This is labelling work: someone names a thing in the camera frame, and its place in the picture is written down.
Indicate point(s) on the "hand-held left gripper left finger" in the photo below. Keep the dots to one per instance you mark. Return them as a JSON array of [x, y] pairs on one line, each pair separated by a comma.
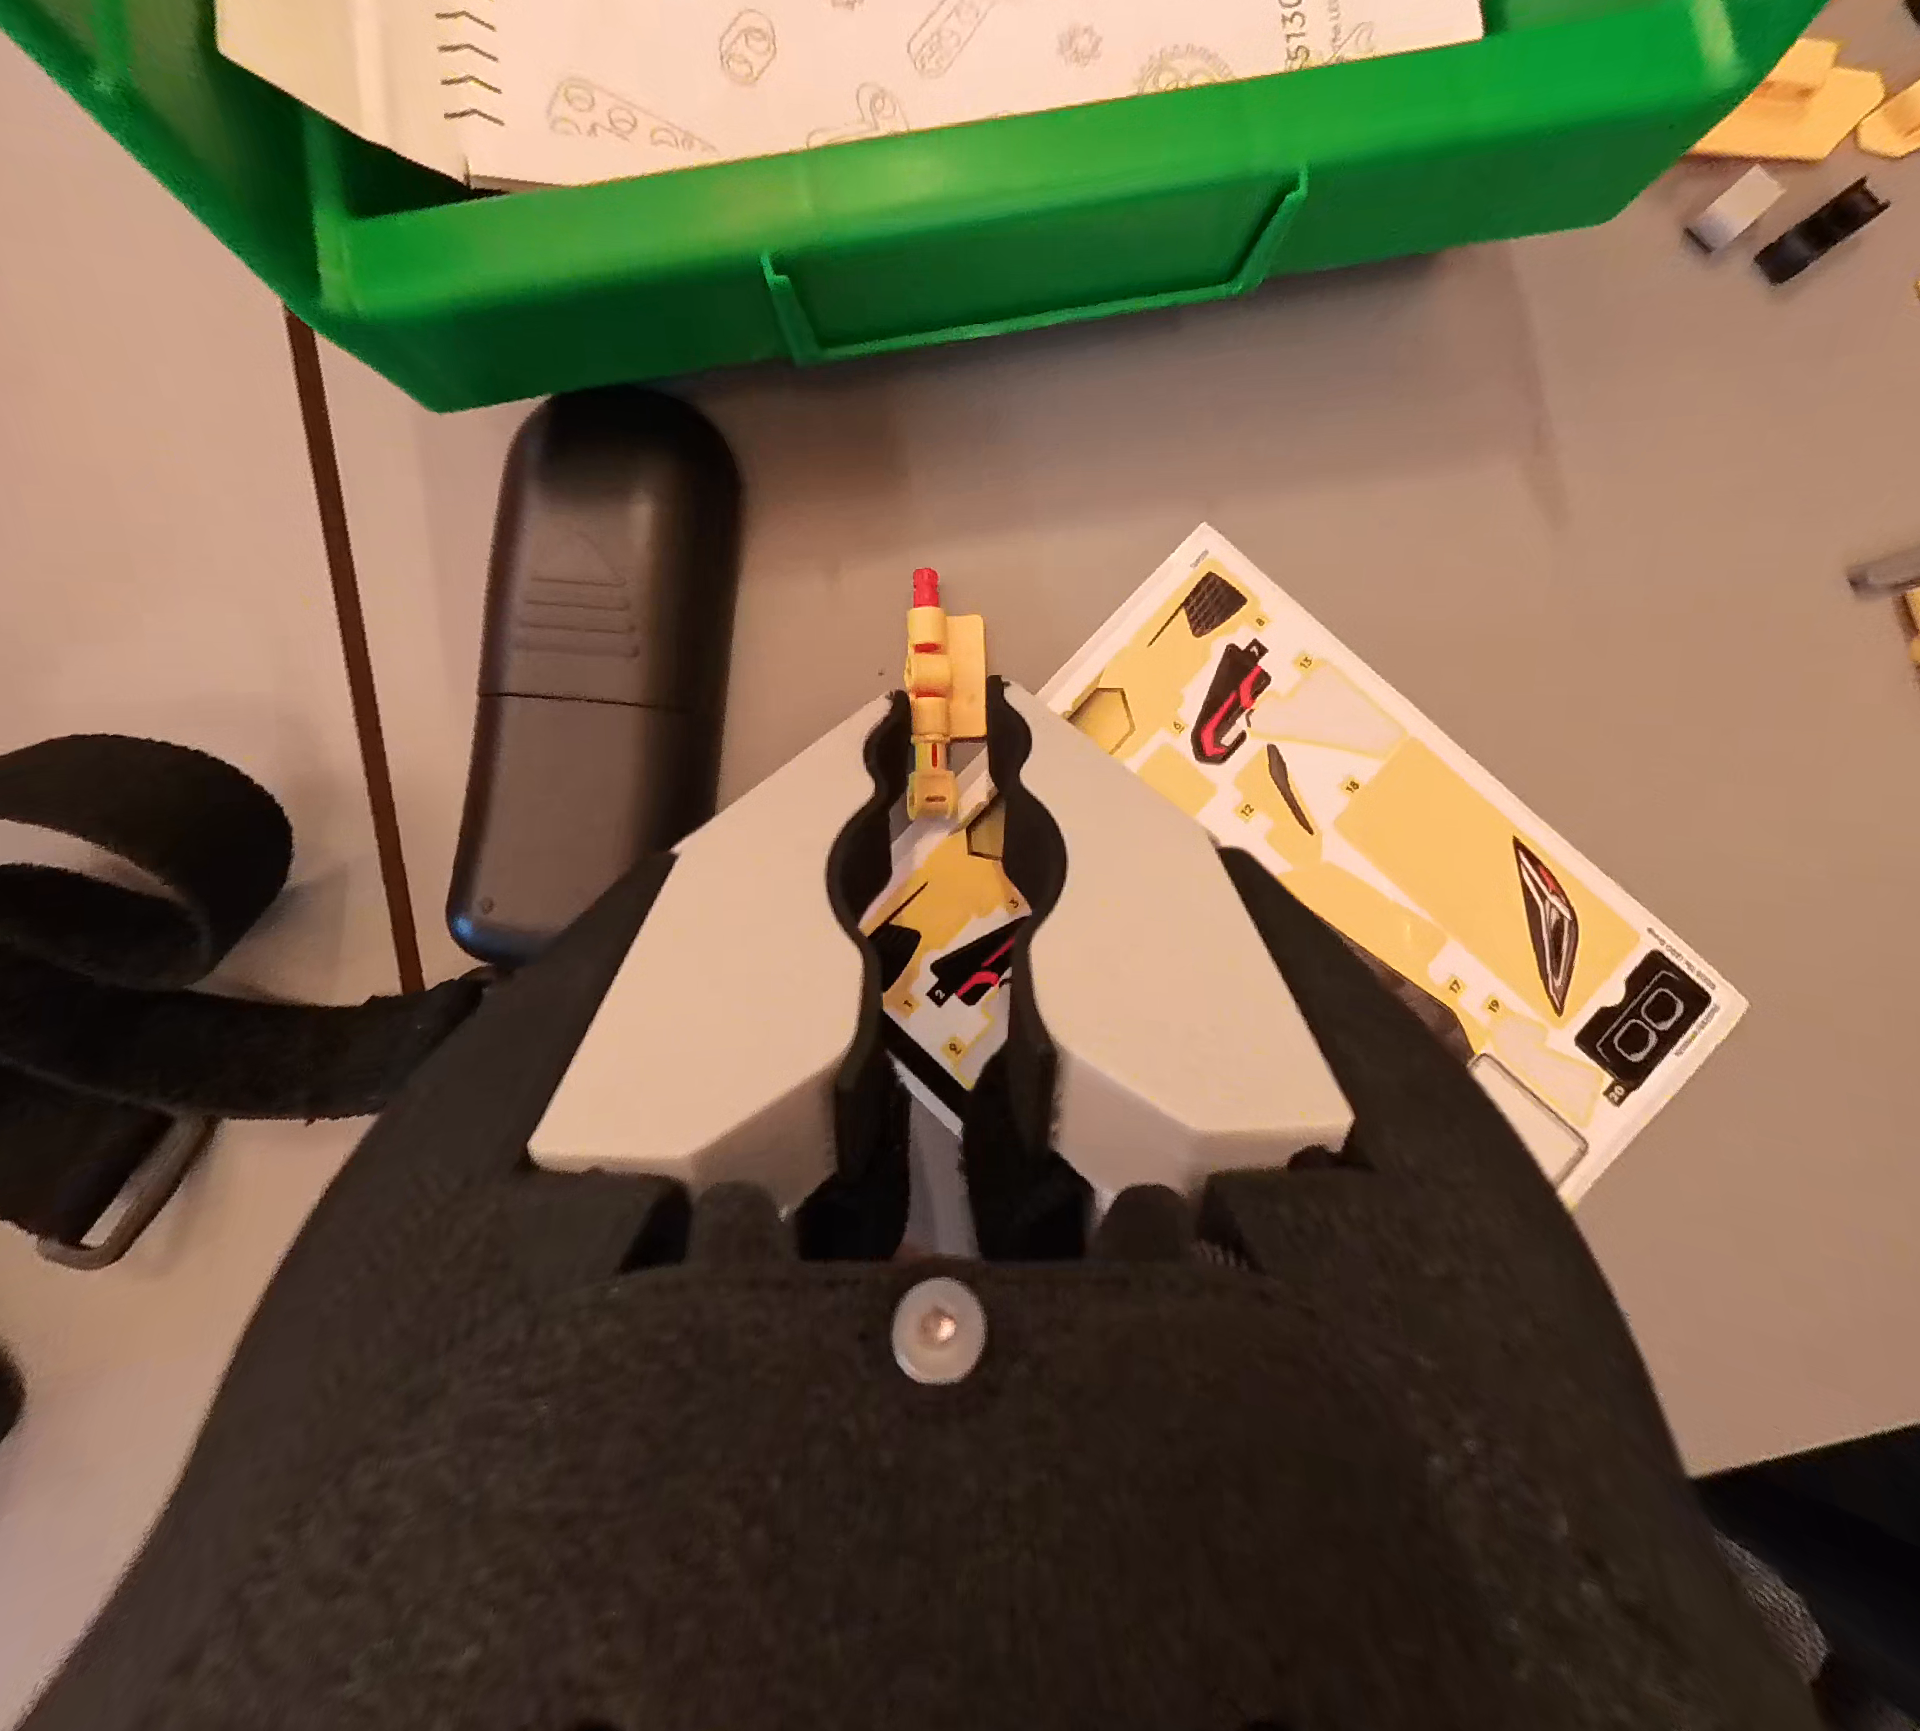
[[704, 1012]]

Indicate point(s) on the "small black connector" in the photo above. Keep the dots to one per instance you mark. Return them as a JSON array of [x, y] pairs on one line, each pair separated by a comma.
[[1814, 235]]

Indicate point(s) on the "yellow sticker sheet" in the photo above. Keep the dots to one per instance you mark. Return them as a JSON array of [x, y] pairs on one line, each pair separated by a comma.
[[1441, 832]]

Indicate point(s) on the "yellow brick subassembly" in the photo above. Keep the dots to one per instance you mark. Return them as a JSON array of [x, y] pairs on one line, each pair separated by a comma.
[[933, 697]]

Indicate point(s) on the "grey desk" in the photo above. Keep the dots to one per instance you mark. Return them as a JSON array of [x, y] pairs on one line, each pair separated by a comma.
[[1350, 441]]

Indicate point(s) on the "green storage bin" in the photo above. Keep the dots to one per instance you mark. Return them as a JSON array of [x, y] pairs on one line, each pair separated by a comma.
[[974, 217]]

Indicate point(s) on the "black oval device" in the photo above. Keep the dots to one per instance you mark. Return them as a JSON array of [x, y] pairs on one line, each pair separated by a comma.
[[601, 653]]

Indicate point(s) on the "small grey brick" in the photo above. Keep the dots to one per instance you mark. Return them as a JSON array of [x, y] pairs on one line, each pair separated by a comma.
[[1737, 209]]

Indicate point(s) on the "pile of yellow brick parts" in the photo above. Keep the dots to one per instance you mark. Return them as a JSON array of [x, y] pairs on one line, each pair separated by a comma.
[[1800, 105]]

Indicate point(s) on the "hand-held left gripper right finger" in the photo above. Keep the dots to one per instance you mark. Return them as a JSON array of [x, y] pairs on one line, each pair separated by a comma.
[[1184, 1012]]

